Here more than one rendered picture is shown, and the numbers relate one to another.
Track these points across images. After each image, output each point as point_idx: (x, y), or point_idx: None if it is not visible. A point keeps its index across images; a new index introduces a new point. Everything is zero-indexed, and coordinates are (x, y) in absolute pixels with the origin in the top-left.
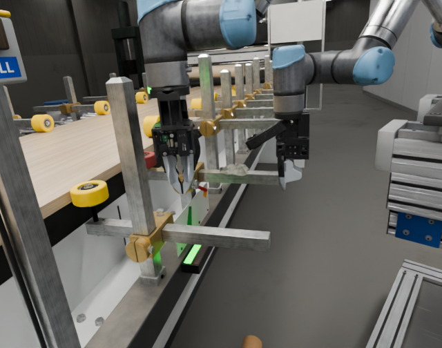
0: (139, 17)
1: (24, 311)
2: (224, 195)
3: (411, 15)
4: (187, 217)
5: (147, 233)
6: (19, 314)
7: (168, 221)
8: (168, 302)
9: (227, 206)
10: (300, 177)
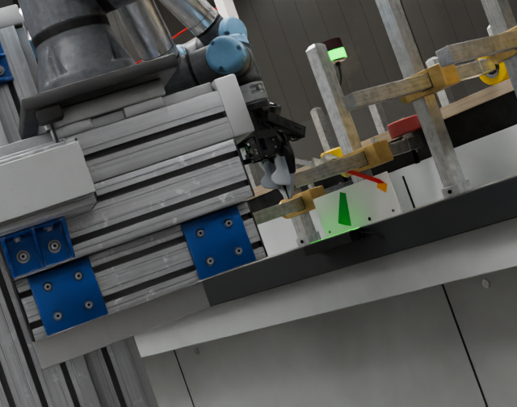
0: None
1: (322, 229)
2: (439, 203)
3: (128, 34)
4: (338, 203)
5: (283, 196)
6: (319, 230)
7: (302, 195)
8: (300, 266)
9: (461, 226)
10: (262, 186)
